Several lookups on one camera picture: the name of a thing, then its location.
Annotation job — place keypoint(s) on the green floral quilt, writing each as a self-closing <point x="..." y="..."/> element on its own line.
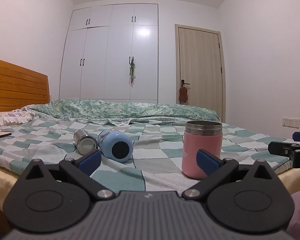
<point x="120" y="110"/>

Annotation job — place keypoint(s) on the stainless steel cup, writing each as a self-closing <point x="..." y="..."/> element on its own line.
<point x="84" y="142"/>

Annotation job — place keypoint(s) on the brown hanging ornament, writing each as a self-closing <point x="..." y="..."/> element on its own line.
<point x="183" y="95"/>

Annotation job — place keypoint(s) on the wooden headboard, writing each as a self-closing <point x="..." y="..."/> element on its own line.
<point x="17" y="87"/>

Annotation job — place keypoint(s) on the green hanging ornament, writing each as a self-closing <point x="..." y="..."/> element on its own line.
<point x="132" y="71"/>

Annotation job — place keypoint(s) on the checkered bed sheet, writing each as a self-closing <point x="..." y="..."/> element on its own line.
<point x="155" y="152"/>

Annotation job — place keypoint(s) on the white wall socket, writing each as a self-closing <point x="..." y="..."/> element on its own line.
<point x="291" y="122"/>

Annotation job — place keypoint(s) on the light blue cup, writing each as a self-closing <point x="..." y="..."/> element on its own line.
<point x="116" y="145"/>

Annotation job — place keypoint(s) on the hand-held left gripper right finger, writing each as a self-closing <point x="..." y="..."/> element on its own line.
<point x="207" y="164"/>

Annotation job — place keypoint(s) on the pink cup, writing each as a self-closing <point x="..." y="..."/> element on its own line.
<point x="201" y="147"/>

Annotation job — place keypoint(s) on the beige wooden door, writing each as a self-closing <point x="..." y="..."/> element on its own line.
<point x="201" y="70"/>

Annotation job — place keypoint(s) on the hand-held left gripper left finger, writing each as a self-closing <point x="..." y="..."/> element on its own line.
<point x="91" y="162"/>

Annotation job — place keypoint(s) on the purple floral pillow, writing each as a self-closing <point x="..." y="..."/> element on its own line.
<point x="7" y="117"/>

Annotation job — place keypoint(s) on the white wardrobe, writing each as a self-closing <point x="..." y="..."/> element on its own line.
<point x="107" y="55"/>

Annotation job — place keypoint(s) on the yellow mattress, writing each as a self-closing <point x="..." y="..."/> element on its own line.
<point x="0" y="182"/>

